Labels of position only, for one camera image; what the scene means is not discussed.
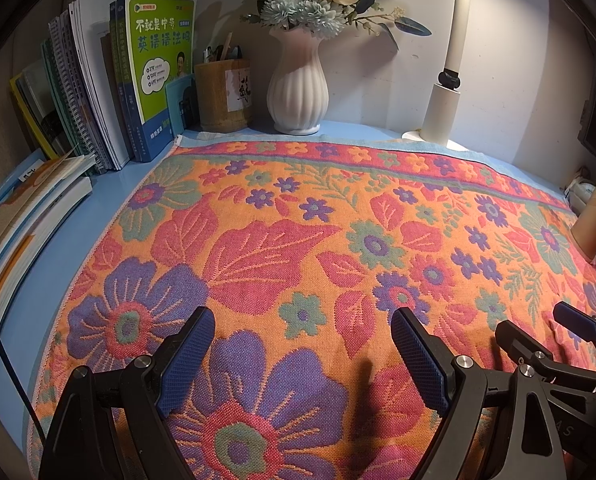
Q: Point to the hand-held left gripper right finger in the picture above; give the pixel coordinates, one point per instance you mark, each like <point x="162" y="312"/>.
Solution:
<point x="418" y="360"/>

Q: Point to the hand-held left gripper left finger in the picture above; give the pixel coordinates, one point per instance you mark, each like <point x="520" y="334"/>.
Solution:
<point x="188" y="355"/>

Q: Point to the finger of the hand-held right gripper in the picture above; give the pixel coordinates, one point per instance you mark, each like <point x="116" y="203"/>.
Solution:
<point x="520" y="342"/>
<point x="575" y="322"/>

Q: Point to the floral woven cloth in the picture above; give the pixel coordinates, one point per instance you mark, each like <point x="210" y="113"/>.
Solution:
<point x="298" y="240"/>

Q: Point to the pile of flat books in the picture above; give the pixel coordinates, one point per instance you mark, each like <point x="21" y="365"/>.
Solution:
<point x="33" y="200"/>

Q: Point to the white desk lamp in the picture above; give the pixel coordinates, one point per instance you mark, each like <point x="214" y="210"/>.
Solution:
<point x="440" y="110"/>

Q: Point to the teal card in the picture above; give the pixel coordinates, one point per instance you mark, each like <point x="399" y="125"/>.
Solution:
<point x="180" y="105"/>

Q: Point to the bamboo pen holder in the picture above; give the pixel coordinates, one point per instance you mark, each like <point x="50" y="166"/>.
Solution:
<point x="213" y="100"/>

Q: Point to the white ribbed vase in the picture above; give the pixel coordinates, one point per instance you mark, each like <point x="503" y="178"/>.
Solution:
<point x="298" y="90"/>

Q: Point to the row of upright books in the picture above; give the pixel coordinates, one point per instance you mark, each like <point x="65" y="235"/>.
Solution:
<point x="158" y="60"/>

